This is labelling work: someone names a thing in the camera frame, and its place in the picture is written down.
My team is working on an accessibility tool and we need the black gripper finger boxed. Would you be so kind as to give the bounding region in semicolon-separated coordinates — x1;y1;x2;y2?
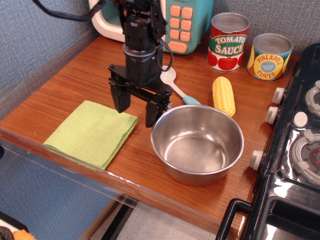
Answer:
145;100;164;128
110;82;131;113

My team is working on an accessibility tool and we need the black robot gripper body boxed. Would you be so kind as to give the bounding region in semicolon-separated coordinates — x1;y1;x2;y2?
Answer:
108;44;172;110

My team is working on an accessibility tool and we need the stainless steel pan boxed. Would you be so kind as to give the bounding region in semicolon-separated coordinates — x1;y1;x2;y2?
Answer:
150;104;244;186

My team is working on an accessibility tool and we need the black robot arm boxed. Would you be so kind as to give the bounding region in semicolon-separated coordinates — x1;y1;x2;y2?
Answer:
108;0;172;128

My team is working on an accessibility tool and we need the teal toy microwave oven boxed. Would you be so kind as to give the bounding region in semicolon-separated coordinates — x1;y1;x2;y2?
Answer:
91;0;214;55

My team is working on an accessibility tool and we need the green folded cloth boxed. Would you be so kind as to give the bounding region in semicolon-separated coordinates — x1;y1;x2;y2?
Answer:
43;100;138;171

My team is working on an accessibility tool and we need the yellow toy corn cob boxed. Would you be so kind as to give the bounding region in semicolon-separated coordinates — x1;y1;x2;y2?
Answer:
212;76;236;117

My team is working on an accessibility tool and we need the tomato sauce can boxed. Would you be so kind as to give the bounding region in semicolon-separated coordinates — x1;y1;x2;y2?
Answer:
207;12;251;72

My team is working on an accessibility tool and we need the clear acrylic edge guard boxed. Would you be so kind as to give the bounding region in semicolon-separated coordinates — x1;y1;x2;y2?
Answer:
0;129;222;232

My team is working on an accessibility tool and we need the pineapple slices can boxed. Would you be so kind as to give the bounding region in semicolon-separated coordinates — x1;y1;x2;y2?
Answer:
247;33;294;81

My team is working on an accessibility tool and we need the black toy stove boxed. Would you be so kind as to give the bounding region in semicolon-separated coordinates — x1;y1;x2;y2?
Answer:
216;43;320;240

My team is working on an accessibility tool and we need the orange object bottom left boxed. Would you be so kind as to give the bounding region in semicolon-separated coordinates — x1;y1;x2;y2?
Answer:
13;230;35;240

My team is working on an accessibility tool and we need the white spoon teal handle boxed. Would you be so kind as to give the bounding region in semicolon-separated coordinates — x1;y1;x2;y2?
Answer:
160;65;201;105

